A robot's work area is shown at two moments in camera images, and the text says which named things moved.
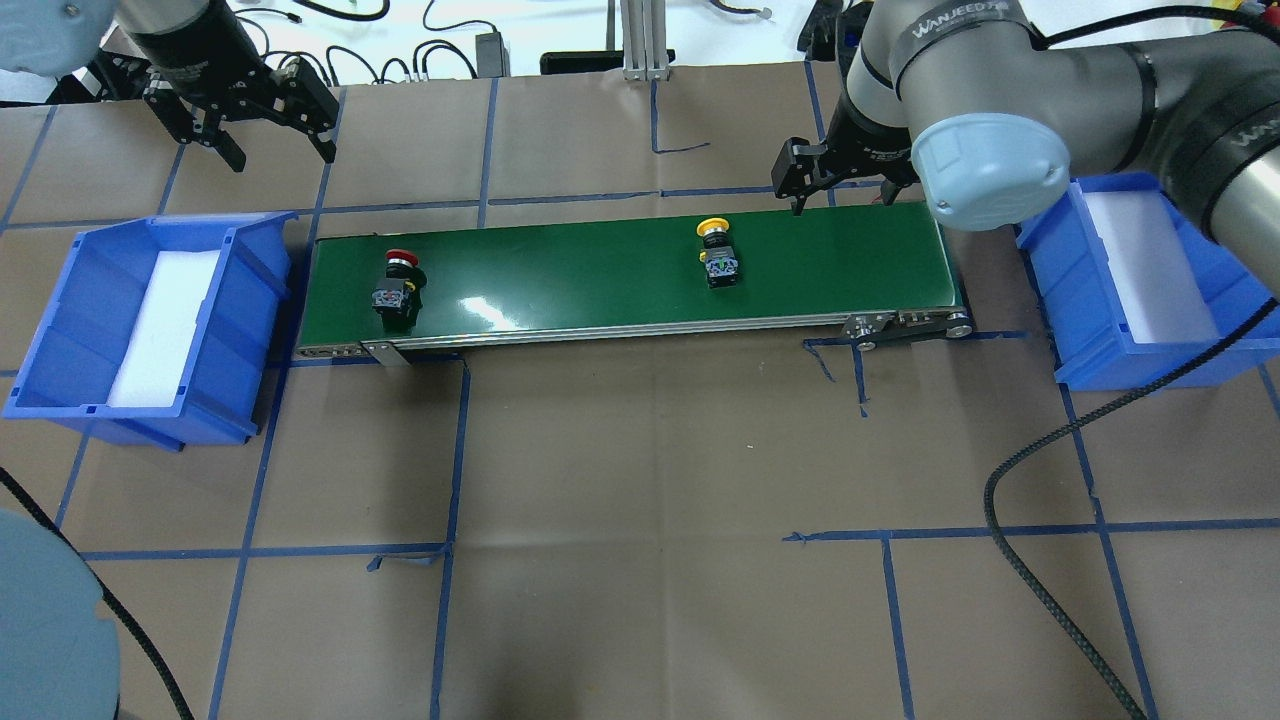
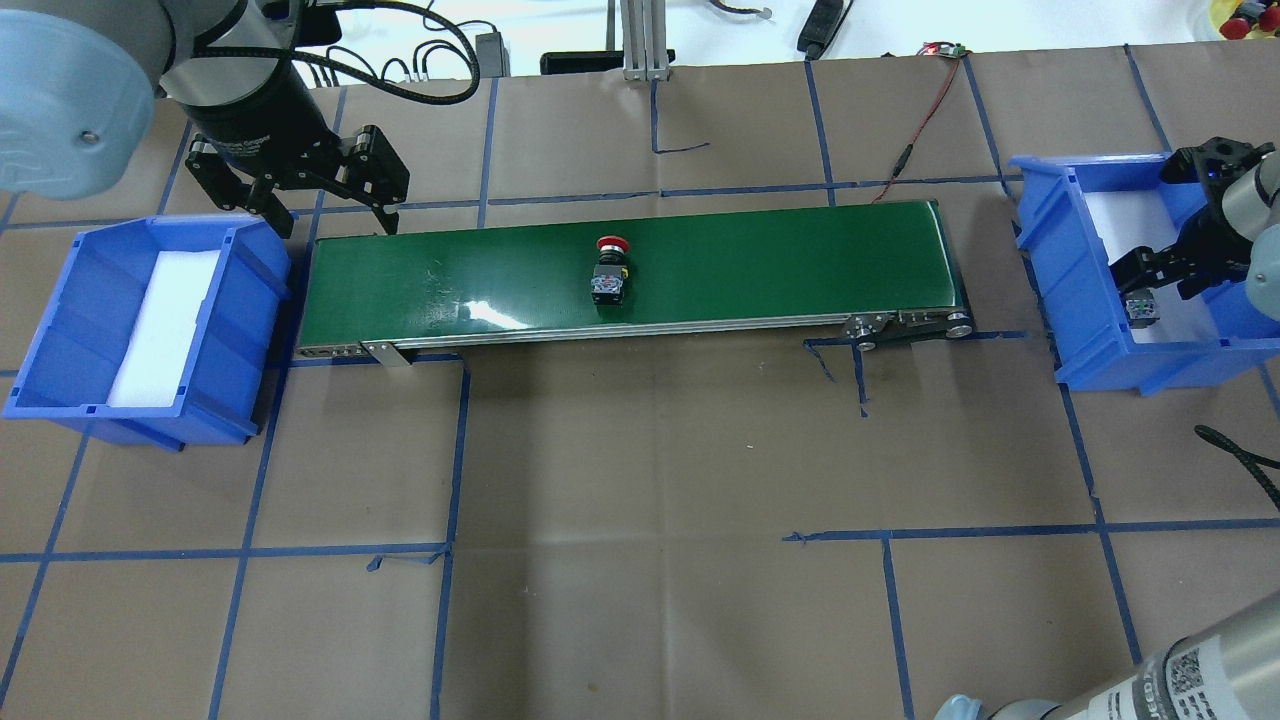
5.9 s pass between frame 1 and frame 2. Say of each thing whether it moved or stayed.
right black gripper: moved
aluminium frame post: stayed
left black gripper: moved
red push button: moved
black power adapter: stayed
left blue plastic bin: stayed
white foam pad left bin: stayed
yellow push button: moved
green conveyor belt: stayed
